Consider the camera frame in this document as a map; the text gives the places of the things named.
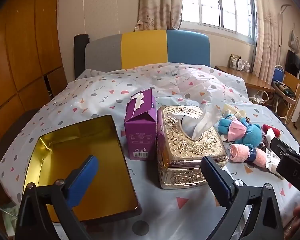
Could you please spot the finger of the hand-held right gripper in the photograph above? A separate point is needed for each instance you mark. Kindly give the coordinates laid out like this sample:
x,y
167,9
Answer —
x,y
290,166

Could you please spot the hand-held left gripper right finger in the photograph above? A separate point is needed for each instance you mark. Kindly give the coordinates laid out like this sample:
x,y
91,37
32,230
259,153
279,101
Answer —
x,y
218,182

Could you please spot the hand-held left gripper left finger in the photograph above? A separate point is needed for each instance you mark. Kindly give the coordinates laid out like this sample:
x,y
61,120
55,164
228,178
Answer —
x,y
86,177

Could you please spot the gold tin tray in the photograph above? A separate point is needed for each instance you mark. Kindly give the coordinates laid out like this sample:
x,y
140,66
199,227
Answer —
x,y
65,155

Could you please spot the pink towel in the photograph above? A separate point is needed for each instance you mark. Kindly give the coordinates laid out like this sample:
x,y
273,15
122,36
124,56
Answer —
x,y
240,153

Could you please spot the blue plush toy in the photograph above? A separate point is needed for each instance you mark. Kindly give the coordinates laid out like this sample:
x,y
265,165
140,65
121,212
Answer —
x,y
252,135

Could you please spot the white socks with blue stripe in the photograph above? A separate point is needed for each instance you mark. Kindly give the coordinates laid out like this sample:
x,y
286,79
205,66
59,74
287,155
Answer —
x,y
230,110

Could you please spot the silver ornate tissue box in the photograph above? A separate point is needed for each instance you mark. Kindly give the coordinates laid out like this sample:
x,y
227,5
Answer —
x,y
190,155

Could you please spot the purple tissue box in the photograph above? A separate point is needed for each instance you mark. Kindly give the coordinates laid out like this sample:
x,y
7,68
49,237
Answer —
x,y
140,135

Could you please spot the white power strip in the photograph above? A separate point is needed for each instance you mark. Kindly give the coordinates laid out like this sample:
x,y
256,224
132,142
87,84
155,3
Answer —
x,y
260,98

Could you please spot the green white package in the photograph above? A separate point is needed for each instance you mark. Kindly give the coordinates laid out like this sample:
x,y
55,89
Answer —
x,y
10,211

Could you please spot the folding chair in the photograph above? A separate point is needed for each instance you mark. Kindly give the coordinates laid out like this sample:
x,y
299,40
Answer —
x,y
291,82

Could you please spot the wooden desk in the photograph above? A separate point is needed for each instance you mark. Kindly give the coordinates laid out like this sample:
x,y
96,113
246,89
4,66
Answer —
x,y
245,78

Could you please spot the black monitor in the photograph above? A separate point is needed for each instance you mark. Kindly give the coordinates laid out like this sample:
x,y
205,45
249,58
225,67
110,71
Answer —
x,y
293,62

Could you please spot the small boxes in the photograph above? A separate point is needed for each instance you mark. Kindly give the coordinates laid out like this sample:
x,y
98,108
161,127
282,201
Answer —
x,y
240,62

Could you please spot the black rolled mat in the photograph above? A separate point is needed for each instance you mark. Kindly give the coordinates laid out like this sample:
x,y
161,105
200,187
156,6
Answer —
x,y
81,55

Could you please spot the beige patterned curtain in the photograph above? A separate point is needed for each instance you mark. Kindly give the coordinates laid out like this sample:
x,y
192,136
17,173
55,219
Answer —
x,y
267,42
160,5

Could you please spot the wooden wardrobe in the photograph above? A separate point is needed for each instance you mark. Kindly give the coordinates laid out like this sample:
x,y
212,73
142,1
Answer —
x,y
27,55

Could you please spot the grey yellow blue headboard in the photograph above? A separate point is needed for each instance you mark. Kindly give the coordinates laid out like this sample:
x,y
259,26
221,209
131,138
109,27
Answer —
x,y
145,50

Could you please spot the window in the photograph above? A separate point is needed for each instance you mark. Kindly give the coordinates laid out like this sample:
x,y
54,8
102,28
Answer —
x,y
215,2

